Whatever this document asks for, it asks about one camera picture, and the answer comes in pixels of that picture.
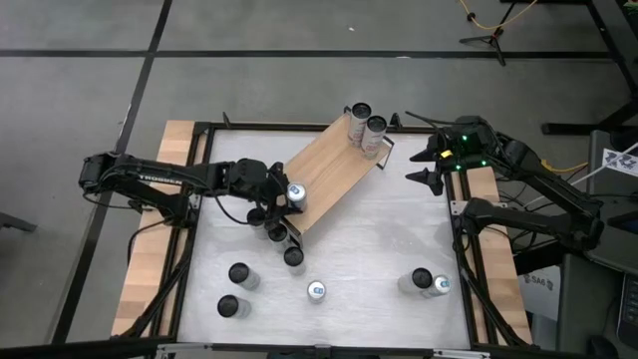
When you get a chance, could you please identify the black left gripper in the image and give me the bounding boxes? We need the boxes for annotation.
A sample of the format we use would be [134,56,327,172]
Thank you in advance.
[226,158,304,228]

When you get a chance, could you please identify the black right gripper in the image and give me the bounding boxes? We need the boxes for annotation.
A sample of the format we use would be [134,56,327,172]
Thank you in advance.
[405,117,504,196]

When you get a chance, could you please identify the blue silver Red Bull can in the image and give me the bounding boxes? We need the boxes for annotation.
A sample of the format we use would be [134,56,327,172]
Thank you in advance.
[286,181,309,211]
[306,279,328,304]
[422,273,453,299]

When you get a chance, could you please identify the Celsius can with red print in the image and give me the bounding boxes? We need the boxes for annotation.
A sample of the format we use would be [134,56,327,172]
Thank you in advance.
[347,102,373,149]
[359,114,389,161]

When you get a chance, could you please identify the black tripod stand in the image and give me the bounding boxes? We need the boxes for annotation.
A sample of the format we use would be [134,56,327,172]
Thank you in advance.
[458,27,507,68]

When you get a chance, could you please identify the white printed cardboard box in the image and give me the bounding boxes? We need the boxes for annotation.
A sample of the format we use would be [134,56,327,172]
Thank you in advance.
[517,266,562,323]

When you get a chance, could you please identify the grey metal crossbar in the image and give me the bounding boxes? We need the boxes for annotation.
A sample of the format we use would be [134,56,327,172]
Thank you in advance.
[157,342,492,359]

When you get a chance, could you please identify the white printed tag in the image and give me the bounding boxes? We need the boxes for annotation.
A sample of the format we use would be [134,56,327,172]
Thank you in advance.
[601,148,638,179]

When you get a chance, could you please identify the grey cabinet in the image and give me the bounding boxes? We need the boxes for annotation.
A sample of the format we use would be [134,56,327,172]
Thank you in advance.
[583,129,638,275]

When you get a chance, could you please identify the grey bin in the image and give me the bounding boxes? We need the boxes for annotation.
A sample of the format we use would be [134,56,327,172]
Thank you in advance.
[556,252,627,359]

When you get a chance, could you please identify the dark keyboard device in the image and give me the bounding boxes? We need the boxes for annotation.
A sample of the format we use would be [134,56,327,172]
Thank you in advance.
[616,273,638,350]

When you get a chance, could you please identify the grey chair base leg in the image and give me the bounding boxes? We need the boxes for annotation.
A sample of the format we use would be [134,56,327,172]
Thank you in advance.
[0,211,39,234]

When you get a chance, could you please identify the wooden shelf black metal frame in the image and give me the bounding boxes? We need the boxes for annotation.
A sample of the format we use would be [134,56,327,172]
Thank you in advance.
[250,106,400,249]

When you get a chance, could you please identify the yellow power cable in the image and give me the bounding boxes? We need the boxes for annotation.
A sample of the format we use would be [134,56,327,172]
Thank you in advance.
[540,158,590,175]

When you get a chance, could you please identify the yellow cable with black plug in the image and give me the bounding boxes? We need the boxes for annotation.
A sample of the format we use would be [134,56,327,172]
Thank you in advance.
[457,0,540,31]

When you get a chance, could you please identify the black desk leg frame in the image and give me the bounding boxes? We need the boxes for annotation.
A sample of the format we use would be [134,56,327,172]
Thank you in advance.
[541,0,638,136]

